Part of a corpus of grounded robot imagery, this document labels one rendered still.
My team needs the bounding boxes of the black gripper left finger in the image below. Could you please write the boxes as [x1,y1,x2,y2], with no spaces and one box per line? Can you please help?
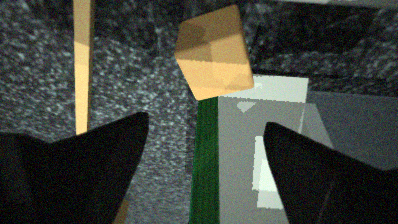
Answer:
[0,112,149,224]

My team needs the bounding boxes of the tan rectangular block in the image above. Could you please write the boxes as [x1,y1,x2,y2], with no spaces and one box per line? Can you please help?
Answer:
[114,198,130,224]

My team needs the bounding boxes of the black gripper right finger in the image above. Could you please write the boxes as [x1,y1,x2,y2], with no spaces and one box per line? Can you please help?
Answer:
[263,122,398,224]

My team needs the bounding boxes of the pale yellow flat bar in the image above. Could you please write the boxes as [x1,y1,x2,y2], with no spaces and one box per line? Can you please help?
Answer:
[73,0,95,135]

